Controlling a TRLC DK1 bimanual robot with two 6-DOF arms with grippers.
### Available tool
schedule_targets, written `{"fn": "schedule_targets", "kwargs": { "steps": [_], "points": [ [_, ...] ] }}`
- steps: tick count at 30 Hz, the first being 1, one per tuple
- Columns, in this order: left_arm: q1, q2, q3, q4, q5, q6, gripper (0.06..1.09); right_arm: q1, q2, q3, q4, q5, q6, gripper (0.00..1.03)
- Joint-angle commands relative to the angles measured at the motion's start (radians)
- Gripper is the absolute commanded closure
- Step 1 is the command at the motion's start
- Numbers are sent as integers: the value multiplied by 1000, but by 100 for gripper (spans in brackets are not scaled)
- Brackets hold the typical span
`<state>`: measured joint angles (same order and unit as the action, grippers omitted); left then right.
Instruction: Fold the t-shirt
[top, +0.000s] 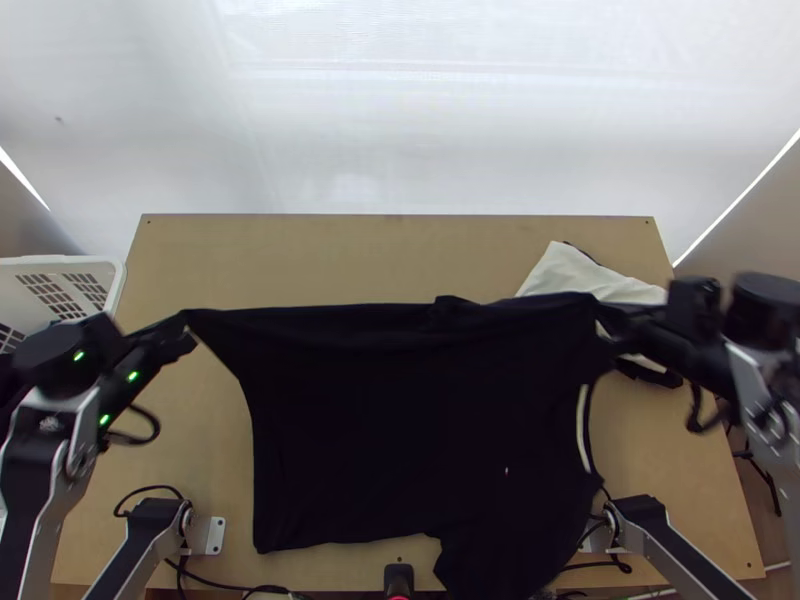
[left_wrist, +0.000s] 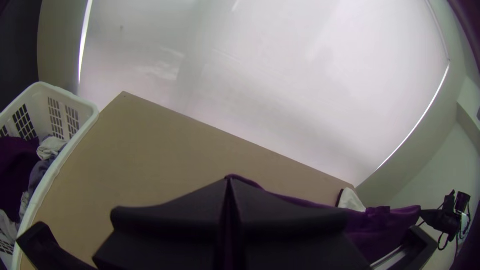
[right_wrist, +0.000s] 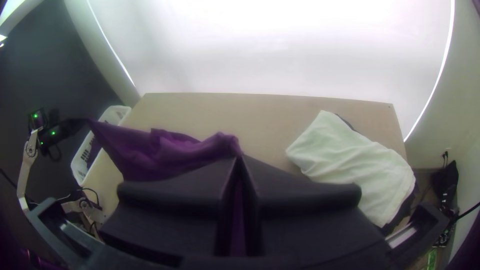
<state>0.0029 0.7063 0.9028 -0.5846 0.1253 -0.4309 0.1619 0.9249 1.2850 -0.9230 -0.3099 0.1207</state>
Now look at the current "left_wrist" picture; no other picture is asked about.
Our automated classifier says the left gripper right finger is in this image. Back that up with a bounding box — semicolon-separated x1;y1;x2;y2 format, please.
229;178;371;270

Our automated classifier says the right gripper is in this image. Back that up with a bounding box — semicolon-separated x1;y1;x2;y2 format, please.
436;193;463;235

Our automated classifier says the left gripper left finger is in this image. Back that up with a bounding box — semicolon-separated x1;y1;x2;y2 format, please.
92;178;230;270

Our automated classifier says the black t-shirt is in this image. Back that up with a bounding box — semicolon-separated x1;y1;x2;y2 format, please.
219;174;423;270

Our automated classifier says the white garment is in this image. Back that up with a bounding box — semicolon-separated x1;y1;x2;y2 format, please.
336;187;367;213

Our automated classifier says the heap of clothes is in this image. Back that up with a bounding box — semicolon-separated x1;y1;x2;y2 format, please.
0;134;68;260

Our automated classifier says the white laundry basket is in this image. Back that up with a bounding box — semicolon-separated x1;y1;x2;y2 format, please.
0;81;100;270

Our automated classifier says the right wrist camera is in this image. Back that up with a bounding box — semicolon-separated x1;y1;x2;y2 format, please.
454;191;472;213

